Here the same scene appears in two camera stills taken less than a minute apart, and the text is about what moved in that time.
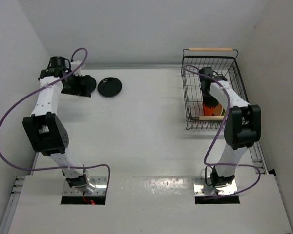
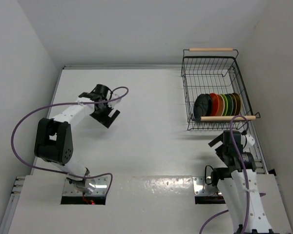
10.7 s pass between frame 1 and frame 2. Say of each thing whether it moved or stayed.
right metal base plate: stayed
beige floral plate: moved
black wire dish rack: stayed
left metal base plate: stayed
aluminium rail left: stayed
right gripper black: moved
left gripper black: moved
